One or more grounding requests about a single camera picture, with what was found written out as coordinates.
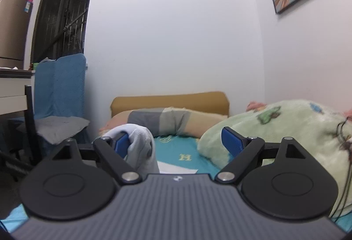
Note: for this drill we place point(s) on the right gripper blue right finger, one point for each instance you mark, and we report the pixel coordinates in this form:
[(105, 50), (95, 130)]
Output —
[(245, 152)]

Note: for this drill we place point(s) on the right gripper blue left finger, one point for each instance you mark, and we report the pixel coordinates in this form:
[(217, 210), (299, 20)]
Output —
[(111, 152)]

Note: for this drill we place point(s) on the white t-shirt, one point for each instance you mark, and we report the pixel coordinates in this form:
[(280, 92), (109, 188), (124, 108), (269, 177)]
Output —
[(141, 151)]

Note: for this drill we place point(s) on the teal patterned bed sheet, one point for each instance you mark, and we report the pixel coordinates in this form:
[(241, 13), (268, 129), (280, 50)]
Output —
[(172, 150)]

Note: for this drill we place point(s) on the mustard yellow headboard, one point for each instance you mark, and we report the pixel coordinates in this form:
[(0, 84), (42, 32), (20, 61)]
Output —
[(210, 102)]

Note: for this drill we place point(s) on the grey seat cushion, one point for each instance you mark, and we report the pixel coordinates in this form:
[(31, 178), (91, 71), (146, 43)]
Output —
[(56, 129)]

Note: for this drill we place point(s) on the patchwork grey beige pillow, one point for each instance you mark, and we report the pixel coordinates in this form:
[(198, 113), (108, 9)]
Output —
[(167, 121)]

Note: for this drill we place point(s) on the green cartoon fleece blanket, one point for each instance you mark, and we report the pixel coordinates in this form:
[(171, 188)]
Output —
[(321, 130)]

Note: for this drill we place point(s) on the blue covered chair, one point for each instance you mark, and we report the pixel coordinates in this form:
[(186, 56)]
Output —
[(59, 91)]

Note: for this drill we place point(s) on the white desk with black legs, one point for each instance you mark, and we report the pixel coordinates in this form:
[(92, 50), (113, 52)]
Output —
[(16, 96)]

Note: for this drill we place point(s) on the dark window with grille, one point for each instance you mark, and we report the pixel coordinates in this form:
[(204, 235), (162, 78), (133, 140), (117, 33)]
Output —
[(59, 29)]

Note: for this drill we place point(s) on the beige refrigerator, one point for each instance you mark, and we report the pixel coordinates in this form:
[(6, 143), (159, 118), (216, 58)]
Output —
[(15, 16)]

